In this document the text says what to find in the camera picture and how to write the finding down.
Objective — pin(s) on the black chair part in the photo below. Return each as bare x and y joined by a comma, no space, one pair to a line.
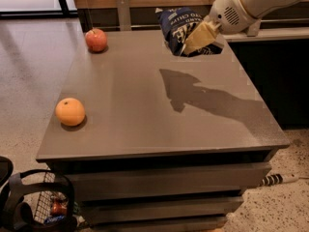
6,170

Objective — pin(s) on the grey drawer cabinet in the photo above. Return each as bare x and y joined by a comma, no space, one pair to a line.
169,144

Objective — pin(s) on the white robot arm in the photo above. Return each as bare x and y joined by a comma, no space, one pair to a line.
259,8

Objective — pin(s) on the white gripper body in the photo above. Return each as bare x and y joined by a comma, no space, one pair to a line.
226,14

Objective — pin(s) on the blue chip bag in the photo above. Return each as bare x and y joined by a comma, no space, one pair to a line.
176,25

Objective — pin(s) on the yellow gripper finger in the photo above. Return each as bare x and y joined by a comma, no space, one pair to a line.
204,34

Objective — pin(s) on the orange fruit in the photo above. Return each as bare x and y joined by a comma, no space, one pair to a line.
70,111

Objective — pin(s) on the left metal bracket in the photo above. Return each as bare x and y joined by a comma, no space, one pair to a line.
123,10

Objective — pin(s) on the black wire basket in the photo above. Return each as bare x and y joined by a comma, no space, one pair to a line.
36,201

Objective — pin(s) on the metal bracket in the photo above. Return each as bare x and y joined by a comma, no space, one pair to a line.
123,10
253,29

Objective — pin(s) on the right metal bracket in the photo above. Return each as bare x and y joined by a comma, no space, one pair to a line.
253,29

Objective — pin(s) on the red apple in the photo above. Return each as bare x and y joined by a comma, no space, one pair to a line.
96,40

